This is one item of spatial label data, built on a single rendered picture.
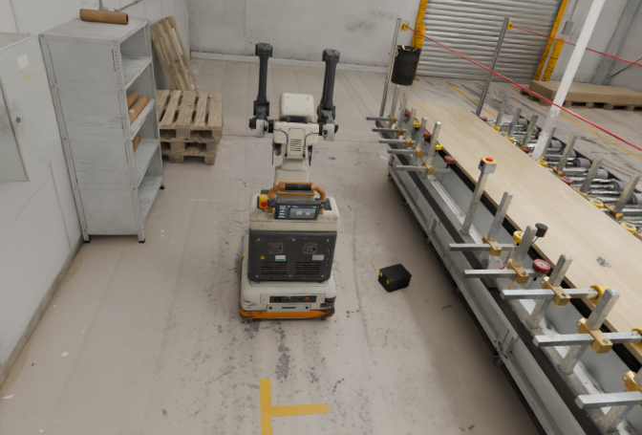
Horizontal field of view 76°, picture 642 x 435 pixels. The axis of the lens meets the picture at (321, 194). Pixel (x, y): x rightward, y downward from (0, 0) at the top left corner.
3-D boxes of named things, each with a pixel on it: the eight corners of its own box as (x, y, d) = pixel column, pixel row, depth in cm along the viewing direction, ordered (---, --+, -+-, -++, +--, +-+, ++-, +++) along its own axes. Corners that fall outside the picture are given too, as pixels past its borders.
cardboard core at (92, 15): (78, 9, 287) (124, 13, 292) (82, 8, 293) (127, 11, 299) (80, 21, 291) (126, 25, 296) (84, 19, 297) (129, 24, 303)
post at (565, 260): (526, 335, 201) (567, 258, 177) (523, 329, 204) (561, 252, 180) (533, 335, 202) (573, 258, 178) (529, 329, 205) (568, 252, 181)
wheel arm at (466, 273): (463, 279, 206) (466, 272, 204) (460, 274, 209) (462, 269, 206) (541, 278, 213) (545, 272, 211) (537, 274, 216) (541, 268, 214)
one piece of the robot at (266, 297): (324, 304, 268) (326, 294, 264) (260, 305, 262) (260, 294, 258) (324, 301, 271) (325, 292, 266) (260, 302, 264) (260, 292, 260)
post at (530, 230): (500, 300, 223) (531, 228, 200) (496, 295, 226) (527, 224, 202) (505, 300, 224) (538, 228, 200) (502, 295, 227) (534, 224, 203)
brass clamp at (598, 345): (595, 354, 160) (601, 345, 158) (572, 326, 172) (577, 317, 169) (609, 353, 161) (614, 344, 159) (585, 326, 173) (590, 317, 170)
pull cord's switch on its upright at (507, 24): (476, 127, 452) (510, 18, 397) (470, 122, 464) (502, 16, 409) (482, 127, 453) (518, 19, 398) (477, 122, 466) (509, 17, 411)
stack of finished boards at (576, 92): (649, 105, 878) (652, 97, 870) (550, 98, 830) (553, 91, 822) (621, 94, 943) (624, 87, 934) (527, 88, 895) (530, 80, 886)
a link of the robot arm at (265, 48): (256, 42, 248) (272, 44, 250) (255, 42, 261) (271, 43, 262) (252, 117, 263) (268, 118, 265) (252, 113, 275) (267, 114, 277)
